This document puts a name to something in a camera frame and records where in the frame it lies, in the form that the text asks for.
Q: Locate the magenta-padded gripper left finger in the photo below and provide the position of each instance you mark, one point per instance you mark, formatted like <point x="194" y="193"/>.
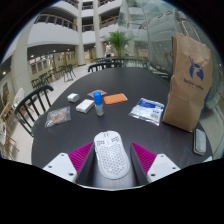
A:
<point x="80" y="158"/>

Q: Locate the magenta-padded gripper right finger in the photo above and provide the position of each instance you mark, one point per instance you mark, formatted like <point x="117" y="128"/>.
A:
<point x="145" y="159"/>

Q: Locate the white perforated computer mouse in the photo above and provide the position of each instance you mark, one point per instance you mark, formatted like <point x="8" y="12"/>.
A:
<point x="111" y="156"/>

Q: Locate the clear bag with brown item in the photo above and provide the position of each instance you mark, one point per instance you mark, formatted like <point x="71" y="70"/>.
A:
<point x="58" y="116"/>

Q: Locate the clear bag with blue-white packet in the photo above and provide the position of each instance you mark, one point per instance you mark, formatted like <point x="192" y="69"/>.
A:
<point x="147" y="110"/>

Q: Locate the white rectangular block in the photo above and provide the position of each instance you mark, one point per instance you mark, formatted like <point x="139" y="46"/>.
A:
<point x="84" y="106"/>

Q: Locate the small blue-capped bottle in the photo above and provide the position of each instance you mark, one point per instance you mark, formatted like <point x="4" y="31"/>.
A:
<point x="98" y="103"/>

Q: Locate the small white box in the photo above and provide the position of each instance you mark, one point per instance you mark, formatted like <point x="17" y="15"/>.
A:
<point x="73" y="97"/>

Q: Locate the brownish pink cloth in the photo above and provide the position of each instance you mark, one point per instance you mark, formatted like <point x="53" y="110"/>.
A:
<point x="96" y="92"/>

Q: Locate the black spindle-back chair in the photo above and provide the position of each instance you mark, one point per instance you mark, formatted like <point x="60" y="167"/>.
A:
<point x="100" y="66"/>
<point x="31" y="96"/>

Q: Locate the brown paper bag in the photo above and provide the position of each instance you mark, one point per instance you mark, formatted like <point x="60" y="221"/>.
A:
<point x="188" y="90"/>

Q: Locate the light wooden chairs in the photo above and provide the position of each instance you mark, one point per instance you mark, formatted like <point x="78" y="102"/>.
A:
<point x="6" y="116"/>

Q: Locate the group of dark chairs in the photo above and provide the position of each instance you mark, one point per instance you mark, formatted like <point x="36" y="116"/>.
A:
<point x="68" y="71"/>

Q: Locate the person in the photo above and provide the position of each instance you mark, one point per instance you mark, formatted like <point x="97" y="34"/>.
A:
<point x="108" y="50"/>

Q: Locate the green potted plant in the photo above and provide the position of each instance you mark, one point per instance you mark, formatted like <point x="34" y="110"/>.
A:
<point x="117" y="40"/>

